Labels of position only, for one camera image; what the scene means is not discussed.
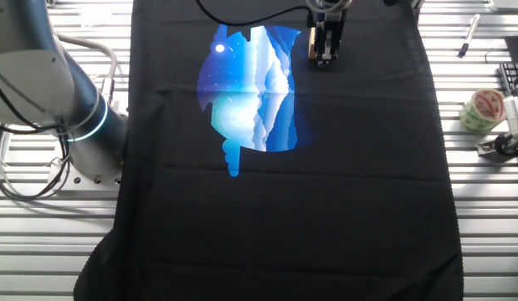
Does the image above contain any small wooden block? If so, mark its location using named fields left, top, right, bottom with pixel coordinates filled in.
left=307, top=27, right=319, bottom=60

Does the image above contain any long black cable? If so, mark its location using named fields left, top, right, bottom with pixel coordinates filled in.
left=194, top=0, right=310, bottom=27

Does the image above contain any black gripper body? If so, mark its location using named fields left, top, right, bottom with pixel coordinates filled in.
left=306, top=8, right=347, bottom=43

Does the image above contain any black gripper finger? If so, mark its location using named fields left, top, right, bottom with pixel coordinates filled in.
left=319, top=23, right=340, bottom=67
left=315, top=20, right=326, bottom=62

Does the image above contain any printed packing tape roll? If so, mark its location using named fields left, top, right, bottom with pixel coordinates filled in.
left=458, top=88, right=507, bottom=135

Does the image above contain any silver clamp tool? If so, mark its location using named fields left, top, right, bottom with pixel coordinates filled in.
left=476, top=129, right=518, bottom=163

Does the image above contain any silver marker pen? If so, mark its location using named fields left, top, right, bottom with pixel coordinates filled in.
left=457, top=13, right=481, bottom=59

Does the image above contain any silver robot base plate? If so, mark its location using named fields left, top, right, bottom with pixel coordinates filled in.
left=47, top=158, right=126, bottom=194

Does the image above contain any silver flat device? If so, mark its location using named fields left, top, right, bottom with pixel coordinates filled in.
left=488, top=0, right=518, bottom=13

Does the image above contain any black t-shirt with blue print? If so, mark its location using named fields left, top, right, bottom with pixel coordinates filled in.
left=73, top=0, right=464, bottom=301

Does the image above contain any black keyboard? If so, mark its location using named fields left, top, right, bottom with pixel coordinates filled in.
left=498, top=62, right=518, bottom=110

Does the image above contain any black box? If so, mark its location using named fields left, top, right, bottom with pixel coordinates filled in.
left=505, top=36, right=518, bottom=64

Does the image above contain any black cable bundle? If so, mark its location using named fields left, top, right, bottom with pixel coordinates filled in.
left=0, top=74, right=74, bottom=202

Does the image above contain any silver camera unit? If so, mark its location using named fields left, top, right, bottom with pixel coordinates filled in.
left=503, top=94, right=518, bottom=134

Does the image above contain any grey cable with metal connector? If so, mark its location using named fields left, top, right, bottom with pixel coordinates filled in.
left=57, top=33, right=118, bottom=105

